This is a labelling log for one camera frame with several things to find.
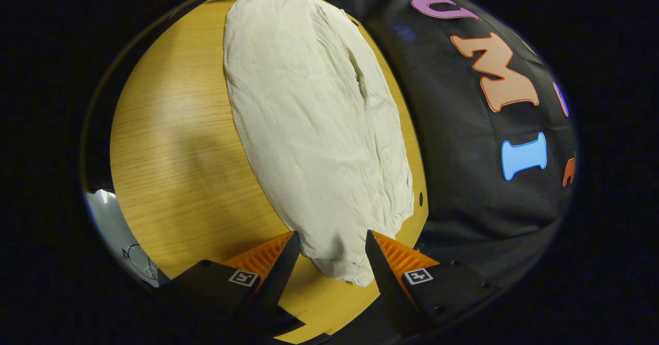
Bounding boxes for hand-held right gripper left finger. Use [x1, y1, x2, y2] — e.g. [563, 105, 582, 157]
[152, 231, 307, 340]

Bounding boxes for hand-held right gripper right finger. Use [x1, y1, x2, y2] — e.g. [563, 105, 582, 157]
[365, 229, 502, 338]

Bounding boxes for white jeans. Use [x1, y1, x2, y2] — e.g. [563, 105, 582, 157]
[222, 0, 415, 287]

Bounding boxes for black backdrop cloth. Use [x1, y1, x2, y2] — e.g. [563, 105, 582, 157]
[273, 0, 580, 294]

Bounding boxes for thin grey cable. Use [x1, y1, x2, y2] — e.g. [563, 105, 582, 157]
[122, 243, 161, 283]

